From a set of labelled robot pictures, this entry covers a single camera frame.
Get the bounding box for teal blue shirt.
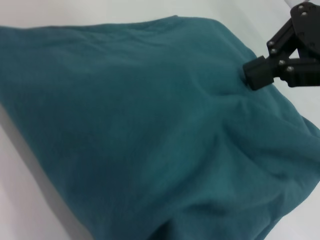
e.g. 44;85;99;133
0;14;320;240

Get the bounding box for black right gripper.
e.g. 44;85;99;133
242;1;320;91

